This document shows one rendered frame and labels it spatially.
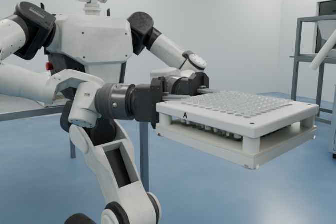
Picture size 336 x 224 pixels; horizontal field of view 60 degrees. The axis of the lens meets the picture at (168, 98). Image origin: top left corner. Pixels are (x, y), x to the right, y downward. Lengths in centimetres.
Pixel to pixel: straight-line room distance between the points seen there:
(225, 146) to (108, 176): 61
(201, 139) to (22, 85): 42
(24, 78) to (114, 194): 50
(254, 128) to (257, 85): 655
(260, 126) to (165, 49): 74
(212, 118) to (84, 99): 33
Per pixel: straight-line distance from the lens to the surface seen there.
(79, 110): 72
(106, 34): 103
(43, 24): 98
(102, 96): 69
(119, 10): 523
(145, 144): 178
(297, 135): 62
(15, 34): 91
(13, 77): 74
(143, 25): 118
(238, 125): 49
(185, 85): 79
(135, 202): 104
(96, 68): 103
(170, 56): 116
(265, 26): 707
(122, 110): 67
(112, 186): 104
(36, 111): 147
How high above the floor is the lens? 117
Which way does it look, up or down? 11 degrees down
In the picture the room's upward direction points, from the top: straight up
